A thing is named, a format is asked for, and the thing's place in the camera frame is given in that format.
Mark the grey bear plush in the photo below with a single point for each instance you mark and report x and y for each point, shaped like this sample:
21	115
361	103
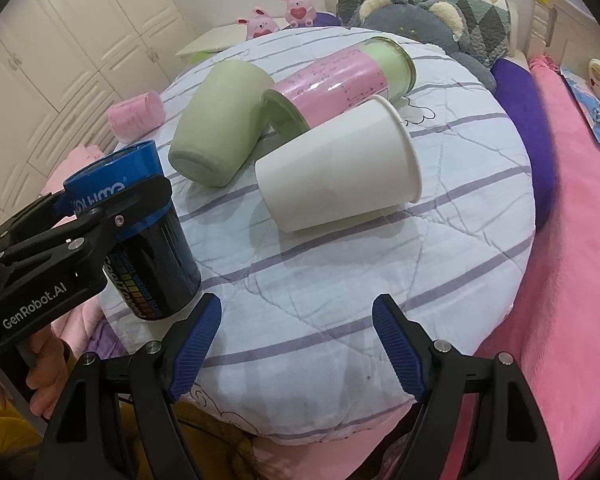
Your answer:
405	25

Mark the small pink cup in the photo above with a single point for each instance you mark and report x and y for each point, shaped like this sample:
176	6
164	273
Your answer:
135	117

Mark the pink fleece blanket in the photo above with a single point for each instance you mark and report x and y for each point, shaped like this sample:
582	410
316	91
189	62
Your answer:
570	285

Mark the purple blanket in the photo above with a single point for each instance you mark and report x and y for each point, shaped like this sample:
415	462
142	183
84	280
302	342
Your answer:
525	125

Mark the cream wardrobe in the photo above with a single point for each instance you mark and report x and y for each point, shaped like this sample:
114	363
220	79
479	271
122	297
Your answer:
80	25

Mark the yellow cloth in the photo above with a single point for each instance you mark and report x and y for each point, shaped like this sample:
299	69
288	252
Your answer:
5	440

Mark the small white table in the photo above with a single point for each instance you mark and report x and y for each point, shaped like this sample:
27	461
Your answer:
205	40

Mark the white striped quilted cushion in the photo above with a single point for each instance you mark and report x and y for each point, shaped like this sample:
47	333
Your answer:
330	285

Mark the pink and green glass cup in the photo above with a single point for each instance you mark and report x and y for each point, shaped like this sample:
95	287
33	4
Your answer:
330	80

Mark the pink bunny toy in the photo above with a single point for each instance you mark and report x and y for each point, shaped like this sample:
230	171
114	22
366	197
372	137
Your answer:
259	25
298	10

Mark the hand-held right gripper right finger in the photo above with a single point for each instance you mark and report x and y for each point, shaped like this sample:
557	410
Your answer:
396	345

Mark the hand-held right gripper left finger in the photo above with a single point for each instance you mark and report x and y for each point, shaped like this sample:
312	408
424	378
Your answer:
195	345

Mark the white paper cup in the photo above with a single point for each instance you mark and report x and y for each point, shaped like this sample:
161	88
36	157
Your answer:
330	170

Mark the blue and black cup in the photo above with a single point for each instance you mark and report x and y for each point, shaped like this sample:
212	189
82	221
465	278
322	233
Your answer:
172	260

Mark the triangle-patterned quilted pillow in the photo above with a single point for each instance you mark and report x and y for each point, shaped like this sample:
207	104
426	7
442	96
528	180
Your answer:
480	15

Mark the person's left hand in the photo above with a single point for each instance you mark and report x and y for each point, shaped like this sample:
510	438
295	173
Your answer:
50	375

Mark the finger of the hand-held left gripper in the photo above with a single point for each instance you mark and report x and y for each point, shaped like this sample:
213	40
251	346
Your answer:
30	212
130	202

